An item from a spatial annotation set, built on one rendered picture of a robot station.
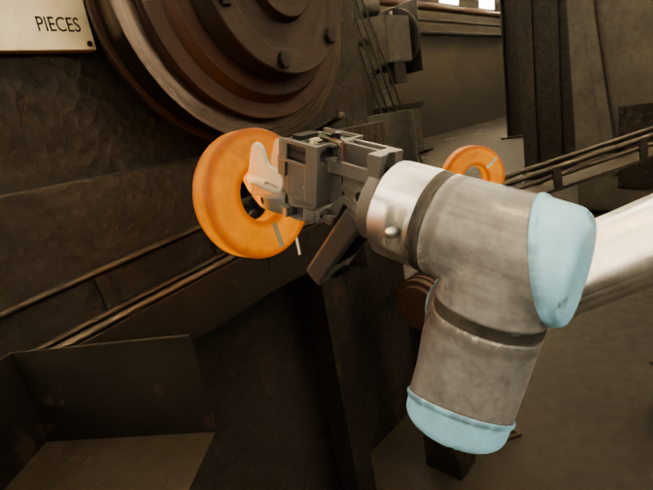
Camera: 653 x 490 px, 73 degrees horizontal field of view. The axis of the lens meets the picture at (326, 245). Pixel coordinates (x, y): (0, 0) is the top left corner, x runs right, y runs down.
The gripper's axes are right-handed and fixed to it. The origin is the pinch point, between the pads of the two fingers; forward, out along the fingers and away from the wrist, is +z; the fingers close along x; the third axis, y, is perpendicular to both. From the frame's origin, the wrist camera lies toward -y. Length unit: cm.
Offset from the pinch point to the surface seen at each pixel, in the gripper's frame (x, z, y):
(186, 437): 18.3, -9.9, -21.3
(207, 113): -7.8, 19.7, 4.0
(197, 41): -6.6, 18.8, 14.3
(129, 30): 1.1, 23.0, 15.4
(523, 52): -433, 122, -4
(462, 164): -63, 1, -11
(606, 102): -290, 16, -22
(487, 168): -69, -3, -13
